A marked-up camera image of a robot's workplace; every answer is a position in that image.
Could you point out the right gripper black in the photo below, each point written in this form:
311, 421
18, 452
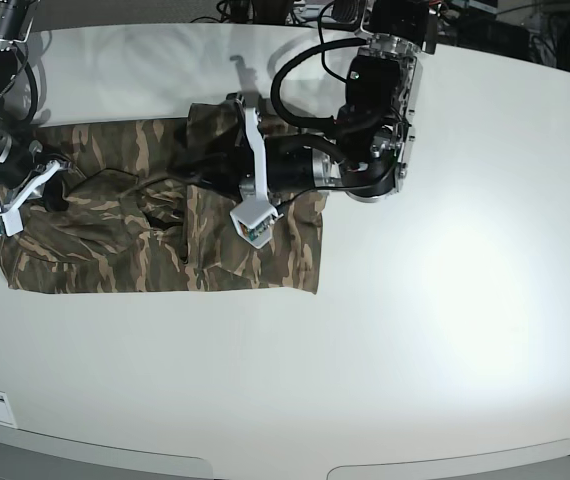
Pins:
28, 176

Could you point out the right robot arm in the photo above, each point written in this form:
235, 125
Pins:
19, 93

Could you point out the black equipment with cables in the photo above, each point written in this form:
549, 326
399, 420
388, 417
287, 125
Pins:
333, 14

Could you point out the camouflage T-shirt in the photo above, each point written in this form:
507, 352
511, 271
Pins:
132, 226

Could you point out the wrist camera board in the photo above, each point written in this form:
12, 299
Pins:
10, 223
253, 220

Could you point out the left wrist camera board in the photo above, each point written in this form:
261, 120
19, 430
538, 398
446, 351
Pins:
253, 220

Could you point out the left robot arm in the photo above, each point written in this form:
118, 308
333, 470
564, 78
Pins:
362, 149

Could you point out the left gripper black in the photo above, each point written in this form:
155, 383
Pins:
280, 164

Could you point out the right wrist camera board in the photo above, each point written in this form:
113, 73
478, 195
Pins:
10, 223

